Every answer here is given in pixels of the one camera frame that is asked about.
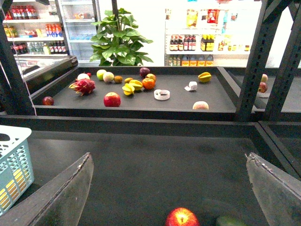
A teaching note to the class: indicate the pale fruit right tray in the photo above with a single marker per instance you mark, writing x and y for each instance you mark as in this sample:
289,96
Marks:
264,78

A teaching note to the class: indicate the red pomegranate right tray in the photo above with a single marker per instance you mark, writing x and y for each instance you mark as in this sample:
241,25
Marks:
263,87

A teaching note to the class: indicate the yellow starfruit far right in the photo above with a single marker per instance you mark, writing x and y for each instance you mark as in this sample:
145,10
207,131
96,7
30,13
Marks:
205,77

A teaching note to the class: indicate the left drinks shelf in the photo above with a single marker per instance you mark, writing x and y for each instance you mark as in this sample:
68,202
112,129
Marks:
33,27

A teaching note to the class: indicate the brown kiwi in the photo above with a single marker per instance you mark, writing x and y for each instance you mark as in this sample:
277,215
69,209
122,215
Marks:
118,79

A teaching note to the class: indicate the small orange-green fruit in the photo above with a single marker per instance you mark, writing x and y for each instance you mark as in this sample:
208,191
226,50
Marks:
127,80

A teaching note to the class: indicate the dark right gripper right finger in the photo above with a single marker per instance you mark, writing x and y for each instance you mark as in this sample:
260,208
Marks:
277,192

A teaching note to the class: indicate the green apple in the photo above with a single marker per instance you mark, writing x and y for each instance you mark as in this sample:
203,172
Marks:
100,74

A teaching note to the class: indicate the yellow mango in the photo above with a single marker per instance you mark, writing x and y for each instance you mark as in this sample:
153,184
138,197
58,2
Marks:
13,190

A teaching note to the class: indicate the red apple on tray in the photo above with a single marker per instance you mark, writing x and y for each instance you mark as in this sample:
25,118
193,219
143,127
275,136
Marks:
112,99

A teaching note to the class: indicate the yellow starfruit front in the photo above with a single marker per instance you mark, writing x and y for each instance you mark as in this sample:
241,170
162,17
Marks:
128,89

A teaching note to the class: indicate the red apple near gripper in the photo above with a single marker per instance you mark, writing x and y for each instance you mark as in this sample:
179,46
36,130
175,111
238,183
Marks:
181,217

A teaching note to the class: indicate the glass door refrigerator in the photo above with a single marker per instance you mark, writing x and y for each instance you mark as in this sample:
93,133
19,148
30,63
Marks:
77,17

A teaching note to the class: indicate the black metal frame post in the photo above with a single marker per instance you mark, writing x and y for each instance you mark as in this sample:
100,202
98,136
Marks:
265,31

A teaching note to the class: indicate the black left frame post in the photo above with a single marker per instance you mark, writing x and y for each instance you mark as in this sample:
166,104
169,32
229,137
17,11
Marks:
18,99

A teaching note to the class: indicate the white tape roll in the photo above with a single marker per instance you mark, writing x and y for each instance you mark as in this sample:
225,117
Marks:
161,94

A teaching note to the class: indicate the dark purple plum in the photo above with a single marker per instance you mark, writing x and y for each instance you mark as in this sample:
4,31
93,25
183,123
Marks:
144,71

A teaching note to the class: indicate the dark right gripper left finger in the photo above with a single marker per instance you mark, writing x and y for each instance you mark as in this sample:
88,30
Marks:
59,202

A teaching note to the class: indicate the light blue plastic basket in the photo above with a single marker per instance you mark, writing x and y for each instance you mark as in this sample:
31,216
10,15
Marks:
14,152

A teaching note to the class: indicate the orange tangerine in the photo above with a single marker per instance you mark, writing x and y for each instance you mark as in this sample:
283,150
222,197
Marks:
148,84

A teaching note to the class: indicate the yellow starfruit back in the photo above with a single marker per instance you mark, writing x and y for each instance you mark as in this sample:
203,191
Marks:
136,84

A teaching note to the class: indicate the black fruit tray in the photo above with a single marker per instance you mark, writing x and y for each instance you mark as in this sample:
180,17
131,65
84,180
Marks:
218,93

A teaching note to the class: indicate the pale peach fruit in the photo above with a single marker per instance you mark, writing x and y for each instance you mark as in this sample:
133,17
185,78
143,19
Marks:
108,77

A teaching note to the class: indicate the white paper tape piece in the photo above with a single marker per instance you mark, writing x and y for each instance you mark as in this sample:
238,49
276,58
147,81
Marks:
192,86

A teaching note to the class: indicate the red-yellow mango fruit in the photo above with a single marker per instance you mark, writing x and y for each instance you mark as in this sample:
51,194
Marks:
151,76

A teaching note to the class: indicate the chest freezer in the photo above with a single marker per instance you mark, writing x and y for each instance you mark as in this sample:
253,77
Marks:
39,71

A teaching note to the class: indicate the small dark red apple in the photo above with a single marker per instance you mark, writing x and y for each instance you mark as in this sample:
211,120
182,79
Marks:
48,100

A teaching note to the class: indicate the white round fruit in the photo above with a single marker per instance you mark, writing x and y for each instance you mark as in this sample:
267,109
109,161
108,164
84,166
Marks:
83,76

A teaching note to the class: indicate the pale peach front right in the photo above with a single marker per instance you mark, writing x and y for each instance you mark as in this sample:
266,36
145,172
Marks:
200,105

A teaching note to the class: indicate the dark green avocado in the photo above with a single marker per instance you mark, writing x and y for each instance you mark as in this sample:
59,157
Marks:
228,221

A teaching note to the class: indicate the pink dragon fruit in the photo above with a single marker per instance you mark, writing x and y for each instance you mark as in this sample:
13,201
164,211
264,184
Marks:
83,86

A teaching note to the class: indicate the green potted plant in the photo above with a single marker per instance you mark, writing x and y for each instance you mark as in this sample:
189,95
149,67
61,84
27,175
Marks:
117,41

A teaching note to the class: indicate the yellow starfruit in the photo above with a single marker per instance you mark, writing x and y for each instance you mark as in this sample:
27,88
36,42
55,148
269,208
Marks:
136,84
128,89
205,77

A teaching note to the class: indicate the white shelf with bottles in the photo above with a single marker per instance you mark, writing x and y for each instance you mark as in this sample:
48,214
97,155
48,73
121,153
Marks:
210,32

